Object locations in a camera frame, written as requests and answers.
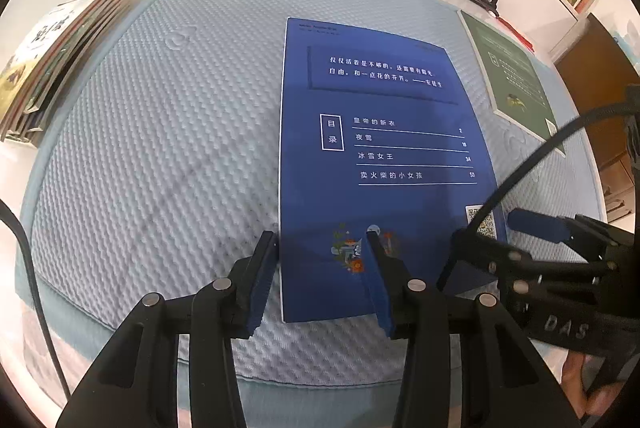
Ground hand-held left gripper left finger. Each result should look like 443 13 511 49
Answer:
55 231 281 428

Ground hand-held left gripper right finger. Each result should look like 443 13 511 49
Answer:
364 231 583 428

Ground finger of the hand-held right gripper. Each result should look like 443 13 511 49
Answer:
437 228 541 299
507 207 622 256

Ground dark green book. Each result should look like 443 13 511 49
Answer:
457 10 568 156

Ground blue book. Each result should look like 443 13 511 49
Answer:
277 17 508 325

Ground stack of books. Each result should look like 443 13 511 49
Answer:
0 0 135 149

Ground person's right hand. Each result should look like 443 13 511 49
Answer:
560 350 628 420

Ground brown wooden cabinet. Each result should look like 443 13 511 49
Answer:
552 11 640 219

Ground light blue textured mat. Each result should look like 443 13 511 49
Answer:
15 0 608 428

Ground red tassel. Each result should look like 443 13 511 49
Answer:
492 11 537 55

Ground black cable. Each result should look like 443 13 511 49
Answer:
0 201 71 394
467 101 640 239

